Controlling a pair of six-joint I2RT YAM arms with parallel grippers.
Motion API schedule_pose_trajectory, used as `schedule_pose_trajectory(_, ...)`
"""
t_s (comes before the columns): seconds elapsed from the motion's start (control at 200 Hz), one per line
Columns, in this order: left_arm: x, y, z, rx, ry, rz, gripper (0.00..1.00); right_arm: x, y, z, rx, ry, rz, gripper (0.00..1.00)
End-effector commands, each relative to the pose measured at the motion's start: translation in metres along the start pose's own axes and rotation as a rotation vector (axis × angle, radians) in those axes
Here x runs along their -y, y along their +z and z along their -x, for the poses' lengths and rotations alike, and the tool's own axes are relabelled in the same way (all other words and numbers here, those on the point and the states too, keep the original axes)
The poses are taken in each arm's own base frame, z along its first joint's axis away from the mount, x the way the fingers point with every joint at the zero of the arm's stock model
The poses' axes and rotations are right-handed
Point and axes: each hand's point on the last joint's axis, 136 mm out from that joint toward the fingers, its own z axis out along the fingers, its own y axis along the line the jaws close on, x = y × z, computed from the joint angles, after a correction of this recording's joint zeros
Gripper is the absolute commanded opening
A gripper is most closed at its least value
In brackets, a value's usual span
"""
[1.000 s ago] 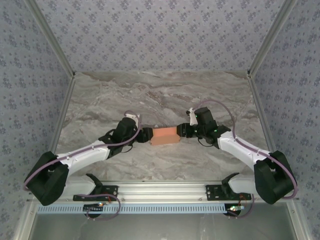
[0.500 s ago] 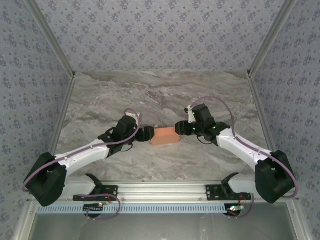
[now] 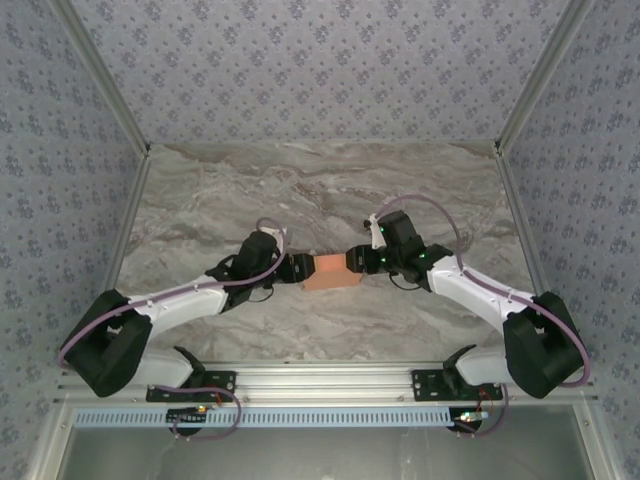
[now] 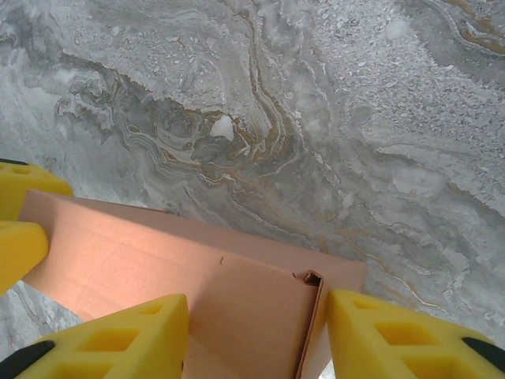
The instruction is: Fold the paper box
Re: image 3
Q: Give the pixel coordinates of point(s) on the salmon paper box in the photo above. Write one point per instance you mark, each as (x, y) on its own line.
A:
(330, 272)

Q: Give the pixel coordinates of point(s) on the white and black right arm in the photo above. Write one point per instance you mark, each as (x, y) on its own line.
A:
(470, 290)

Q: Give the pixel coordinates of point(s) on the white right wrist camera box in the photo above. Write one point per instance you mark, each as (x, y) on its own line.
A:
(375, 230)

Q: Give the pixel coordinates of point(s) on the small circuit board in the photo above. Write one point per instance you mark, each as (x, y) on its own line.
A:
(470, 417)
(187, 415)

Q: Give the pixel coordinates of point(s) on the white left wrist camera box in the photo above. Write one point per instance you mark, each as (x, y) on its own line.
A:
(275, 232)

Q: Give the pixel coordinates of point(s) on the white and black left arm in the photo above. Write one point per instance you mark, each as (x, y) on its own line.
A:
(185, 302)

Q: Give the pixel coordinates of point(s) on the aluminium frame leg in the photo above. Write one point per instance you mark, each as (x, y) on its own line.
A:
(592, 445)
(50, 445)

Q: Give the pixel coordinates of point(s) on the aluminium table side rail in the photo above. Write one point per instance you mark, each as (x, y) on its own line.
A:
(521, 220)
(131, 215)

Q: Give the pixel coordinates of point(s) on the aluminium frame post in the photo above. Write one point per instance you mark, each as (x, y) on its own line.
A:
(538, 80)
(108, 80)

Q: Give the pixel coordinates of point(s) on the grey metal panel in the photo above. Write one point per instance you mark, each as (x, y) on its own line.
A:
(320, 455)

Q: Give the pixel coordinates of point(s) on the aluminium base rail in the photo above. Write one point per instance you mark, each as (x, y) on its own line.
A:
(320, 382)

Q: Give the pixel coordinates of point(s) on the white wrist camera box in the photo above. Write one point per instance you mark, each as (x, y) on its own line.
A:
(275, 232)
(375, 230)

